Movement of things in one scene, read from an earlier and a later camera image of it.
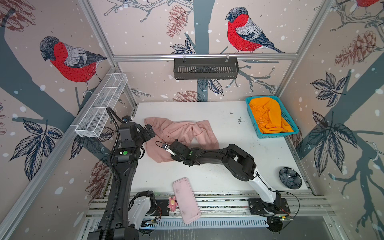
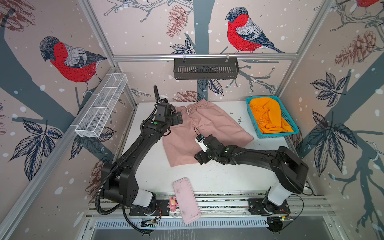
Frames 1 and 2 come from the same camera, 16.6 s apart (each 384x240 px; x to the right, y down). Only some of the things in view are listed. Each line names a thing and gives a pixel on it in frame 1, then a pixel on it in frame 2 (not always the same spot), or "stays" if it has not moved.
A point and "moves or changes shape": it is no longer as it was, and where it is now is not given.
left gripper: (147, 135) -> (176, 121)
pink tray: (188, 207) stays
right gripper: (176, 157) -> (201, 154)
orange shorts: (267, 112) stays
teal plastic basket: (270, 117) stays
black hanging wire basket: (206, 69) stays
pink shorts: (197, 135) moves or changes shape
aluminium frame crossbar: (269, 56) stays
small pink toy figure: (172, 203) stays
